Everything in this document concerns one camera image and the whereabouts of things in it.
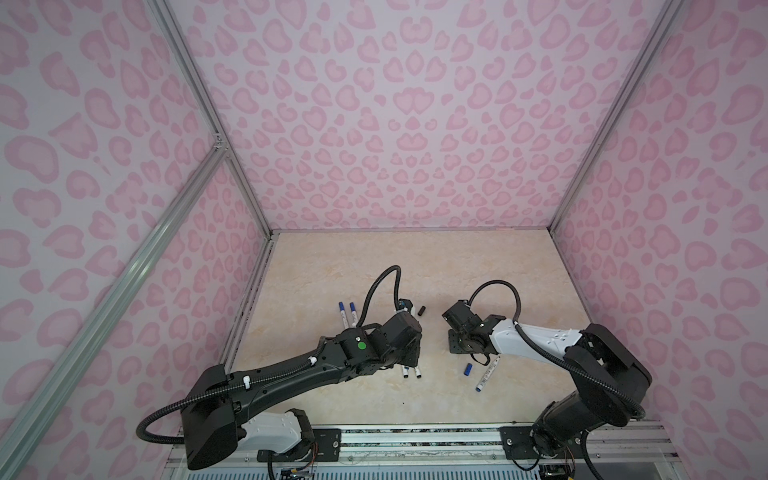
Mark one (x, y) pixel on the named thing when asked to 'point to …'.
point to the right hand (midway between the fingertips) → (457, 341)
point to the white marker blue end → (354, 315)
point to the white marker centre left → (405, 371)
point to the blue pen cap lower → (467, 369)
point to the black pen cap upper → (421, 311)
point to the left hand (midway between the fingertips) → (420, 343)
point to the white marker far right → (488, 374)
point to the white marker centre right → (417, 372)
